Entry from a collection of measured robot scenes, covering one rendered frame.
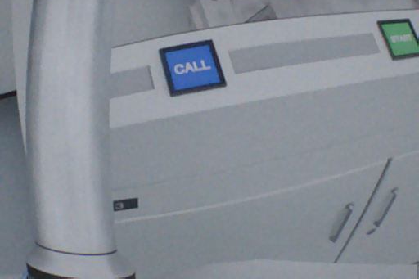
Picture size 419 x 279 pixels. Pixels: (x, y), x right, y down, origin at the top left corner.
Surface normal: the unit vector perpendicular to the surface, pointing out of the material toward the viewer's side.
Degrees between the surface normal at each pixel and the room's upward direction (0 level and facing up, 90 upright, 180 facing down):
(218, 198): 90
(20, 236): 0
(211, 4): 0
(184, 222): 90
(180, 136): 90
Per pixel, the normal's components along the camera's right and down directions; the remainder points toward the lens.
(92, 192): 0.63, 0.06
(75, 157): 0.36, 0.07
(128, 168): 0.25, 0.85
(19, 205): 0.07, -0.49
